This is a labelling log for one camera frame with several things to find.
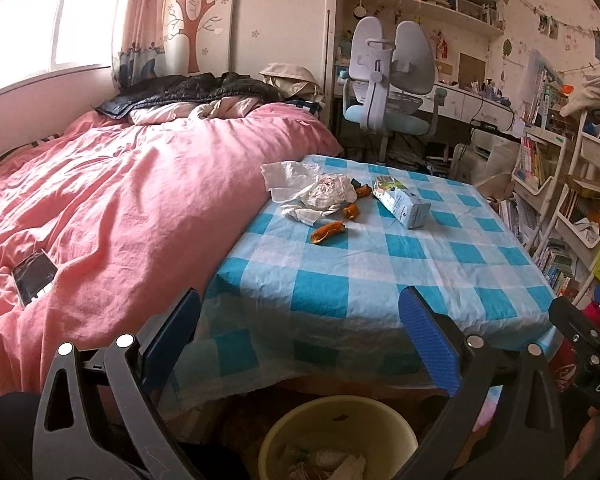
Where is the white green drink carton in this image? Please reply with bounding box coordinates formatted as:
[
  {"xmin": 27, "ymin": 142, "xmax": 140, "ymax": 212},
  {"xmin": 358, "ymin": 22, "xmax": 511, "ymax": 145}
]
[{"xmin": 372, "ymin": 175, "xmax": 431, "ymax": 230}]

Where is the person's right hand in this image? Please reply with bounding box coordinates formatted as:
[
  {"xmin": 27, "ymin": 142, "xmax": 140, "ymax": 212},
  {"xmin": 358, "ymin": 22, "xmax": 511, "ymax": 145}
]
[{"xmin": 566, "ymin": 406, "xmax": 600, "ymax": 471}]

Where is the white wrapper red print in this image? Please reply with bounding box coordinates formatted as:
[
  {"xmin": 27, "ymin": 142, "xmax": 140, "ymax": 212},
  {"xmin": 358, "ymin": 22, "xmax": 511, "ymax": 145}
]
[{"xmin": 300, "ymin": 173, "xmax": 359, "ymax": 211}]

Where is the white desk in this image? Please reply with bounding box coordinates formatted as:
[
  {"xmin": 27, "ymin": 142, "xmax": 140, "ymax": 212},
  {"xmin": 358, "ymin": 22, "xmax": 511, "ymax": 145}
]
[{"xmin": 429, "ymin": 81, "xmax": 519, "ymax": 135}]

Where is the pink duvet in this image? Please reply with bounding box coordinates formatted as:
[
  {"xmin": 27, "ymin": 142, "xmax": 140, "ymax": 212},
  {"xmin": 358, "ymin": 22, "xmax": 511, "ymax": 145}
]
[{"xmin": 0, "ymin": 101, "xmax": 344, "ymax": 406}]

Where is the beige pillow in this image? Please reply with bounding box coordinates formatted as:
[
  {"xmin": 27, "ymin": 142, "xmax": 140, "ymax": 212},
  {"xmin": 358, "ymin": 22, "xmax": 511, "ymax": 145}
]
[{"xmin": 259, "ymin": 63, "xmax": 326, "ymax": 104}]

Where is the hanging photo garland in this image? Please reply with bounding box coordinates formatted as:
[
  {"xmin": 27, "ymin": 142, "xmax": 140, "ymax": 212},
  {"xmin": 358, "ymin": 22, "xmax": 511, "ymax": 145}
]
[{"xmin": 499, "ymin": 0, "xmax": 600, "ymax": 63}]

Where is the white printer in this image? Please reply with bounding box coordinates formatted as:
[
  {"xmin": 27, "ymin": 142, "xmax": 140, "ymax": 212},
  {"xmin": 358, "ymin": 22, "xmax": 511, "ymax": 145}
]
[{"xmin": 470, "ymin": 127, "xmax": 522, "ymax": 163}]

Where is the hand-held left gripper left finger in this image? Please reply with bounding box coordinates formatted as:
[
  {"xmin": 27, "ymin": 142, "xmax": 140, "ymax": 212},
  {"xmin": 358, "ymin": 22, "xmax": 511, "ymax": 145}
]
[{"xmin": 32, "ymin": 288, "xmax": 202, "ymax": 480}]

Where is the white book cart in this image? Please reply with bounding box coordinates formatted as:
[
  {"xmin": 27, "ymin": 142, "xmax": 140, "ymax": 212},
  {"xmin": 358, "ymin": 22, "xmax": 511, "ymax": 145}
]
[{"xmin": 510, "ymin": 119, "xmax": 600, "ymax": 281}]

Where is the grey blue desk chair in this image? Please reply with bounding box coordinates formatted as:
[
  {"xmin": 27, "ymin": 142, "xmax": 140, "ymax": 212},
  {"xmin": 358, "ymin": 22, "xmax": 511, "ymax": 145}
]
[{"xmin": 338, "ymin": 16, "xmax": 449, "ymax": 164}]

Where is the beige cloth bag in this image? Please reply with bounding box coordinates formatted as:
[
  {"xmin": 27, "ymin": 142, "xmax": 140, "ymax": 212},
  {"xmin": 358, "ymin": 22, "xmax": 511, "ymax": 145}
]
[{"xmin": 560, "ymin": 74, "xmax": 600, "ymax": 119}]

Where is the black puffer jacket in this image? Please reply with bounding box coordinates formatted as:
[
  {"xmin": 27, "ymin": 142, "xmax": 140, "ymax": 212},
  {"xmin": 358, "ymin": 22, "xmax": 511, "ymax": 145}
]
[{"xmin": 96, "ymin": 72, "xmax": 286, "ymax": 120}]

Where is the beige quilt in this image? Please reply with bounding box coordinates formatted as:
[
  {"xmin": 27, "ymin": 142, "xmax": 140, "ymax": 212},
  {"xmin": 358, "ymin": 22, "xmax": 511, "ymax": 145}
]
[{"xmin": 129, "ymin": 96, "xmax": 268, "ymax": 126}]

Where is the long orange peel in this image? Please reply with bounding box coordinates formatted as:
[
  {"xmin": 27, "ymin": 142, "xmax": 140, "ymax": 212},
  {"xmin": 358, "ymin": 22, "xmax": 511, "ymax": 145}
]
[{"xmin": 310, "ymin": 220, "xmax": 348, "ymax": 245}]

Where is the white wardrobe with tree decal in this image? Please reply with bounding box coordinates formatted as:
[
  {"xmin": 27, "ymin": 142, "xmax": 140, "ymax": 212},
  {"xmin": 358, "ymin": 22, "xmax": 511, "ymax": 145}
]
[{"xmin": 164, "ymin": 0, "xmax": 339, "ymax": 98}]

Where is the yellow trash bin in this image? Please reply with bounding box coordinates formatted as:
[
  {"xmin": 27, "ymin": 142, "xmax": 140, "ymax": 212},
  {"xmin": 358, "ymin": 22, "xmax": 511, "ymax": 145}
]
[{"xmin": 257, "ymin": 395, "xmax": 420, "ymax": 480}]

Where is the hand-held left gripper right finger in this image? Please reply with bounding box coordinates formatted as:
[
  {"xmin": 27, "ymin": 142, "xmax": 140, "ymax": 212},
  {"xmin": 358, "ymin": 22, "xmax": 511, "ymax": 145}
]
[{"xmin": 395, "ymin": 286, "xmax": 566, "ymax": 480}]

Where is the white paper bag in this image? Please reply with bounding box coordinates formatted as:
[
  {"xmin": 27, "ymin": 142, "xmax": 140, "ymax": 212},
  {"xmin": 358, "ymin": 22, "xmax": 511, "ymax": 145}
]
[{"xmin": 472, "ymin": 152, "xmax": 522, "ymax": 197}]

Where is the window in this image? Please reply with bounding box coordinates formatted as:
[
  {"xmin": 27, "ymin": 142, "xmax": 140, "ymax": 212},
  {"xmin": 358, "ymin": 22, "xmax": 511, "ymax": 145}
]
[{"xmin": 0, "ymin": 0, "xmax": 137, "ymax": 97}]

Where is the red printed bag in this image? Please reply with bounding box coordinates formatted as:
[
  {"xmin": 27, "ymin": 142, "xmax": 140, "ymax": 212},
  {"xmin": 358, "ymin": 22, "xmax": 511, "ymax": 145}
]
[{"xmin": 550, "ymin": 339, "xmax": 582, "ymax": 394}]

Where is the pink printed curtain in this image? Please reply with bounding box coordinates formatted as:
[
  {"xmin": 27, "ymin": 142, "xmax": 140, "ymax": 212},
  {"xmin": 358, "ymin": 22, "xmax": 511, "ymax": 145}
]
[{"xmin": 111, "ymin": 0, "xmax": 182, "ymax": 92}]

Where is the white crumpled tissue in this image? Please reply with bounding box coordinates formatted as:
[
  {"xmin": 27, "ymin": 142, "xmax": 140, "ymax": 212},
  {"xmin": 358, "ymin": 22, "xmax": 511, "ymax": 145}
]
[
  {"xmin": 280, "ymin": 202, "xmax": 337, "ymax": 226},
  {"xmin": 260, "ymin": 161, "xmax": 322, "ymax": 206}
]

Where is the blue checkered tablecloth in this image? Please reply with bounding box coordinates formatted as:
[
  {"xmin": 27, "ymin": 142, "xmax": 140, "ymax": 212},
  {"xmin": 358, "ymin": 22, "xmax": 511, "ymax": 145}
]
[{"xmin": 157, "ymin": 154, "xmax": 561, "ymax": 416}]

